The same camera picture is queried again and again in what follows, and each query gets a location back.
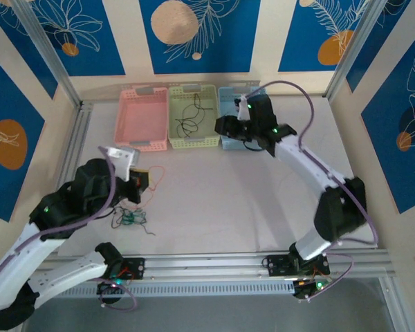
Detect orange cable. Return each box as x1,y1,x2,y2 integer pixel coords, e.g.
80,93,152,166
122,165,166,212

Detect green cable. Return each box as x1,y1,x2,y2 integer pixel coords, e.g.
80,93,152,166
119,207,148,228

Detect light blue perforated plastic basket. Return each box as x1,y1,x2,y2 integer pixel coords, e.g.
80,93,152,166
216,85,274,152

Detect pink perforated plastic basket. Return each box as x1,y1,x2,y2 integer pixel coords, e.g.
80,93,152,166
113,86,169,153

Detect light green perforated plastic basket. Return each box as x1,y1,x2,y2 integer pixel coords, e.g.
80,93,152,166
167,84,221,150

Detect perforated metal strip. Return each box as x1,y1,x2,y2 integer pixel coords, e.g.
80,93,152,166
119,80,261,90

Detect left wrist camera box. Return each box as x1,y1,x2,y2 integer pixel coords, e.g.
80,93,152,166
103,146,140,181

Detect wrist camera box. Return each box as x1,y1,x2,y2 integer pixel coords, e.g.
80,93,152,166
233,95,252,121
103,146,140,181

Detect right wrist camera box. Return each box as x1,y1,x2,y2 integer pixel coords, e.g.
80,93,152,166
233,95,252,121

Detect aluminium table side rail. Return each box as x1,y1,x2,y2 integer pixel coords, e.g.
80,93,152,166
43,100,93,255

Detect blue floral wall panel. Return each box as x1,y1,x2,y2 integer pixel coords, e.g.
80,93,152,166
277,0,374,73
360,20,415,214
139,0,263,75
27,0,127,77
0,0,59,101
0,48,46,223
345,0,415,93

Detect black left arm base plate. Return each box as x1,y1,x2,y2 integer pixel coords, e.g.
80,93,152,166
95,257,147,306

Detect long aluminium base rail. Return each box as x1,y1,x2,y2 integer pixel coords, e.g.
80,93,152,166
22,250,398,280

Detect grey slotted cable duct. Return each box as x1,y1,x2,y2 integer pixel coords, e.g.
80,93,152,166
53,279,298,299

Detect aluminium frame post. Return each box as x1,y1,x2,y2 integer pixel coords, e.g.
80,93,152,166
12,0,83,107
326,0,385,101

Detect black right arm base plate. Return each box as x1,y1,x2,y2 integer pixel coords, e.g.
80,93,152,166
262,254,333,302

